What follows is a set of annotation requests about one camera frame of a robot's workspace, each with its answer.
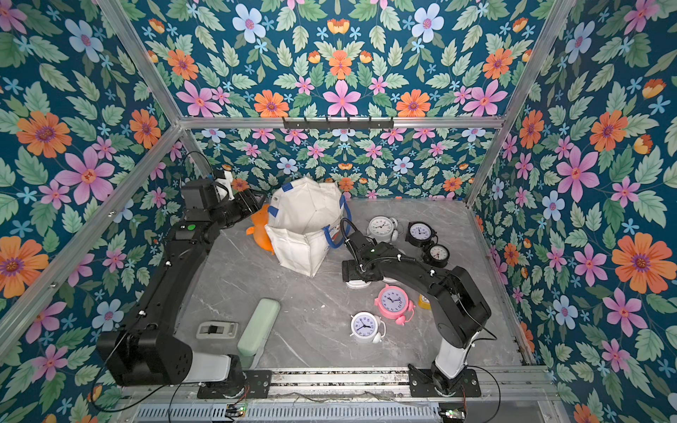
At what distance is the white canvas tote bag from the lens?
85 centimetres

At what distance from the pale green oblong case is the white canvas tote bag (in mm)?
166

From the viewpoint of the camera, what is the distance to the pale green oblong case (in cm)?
79
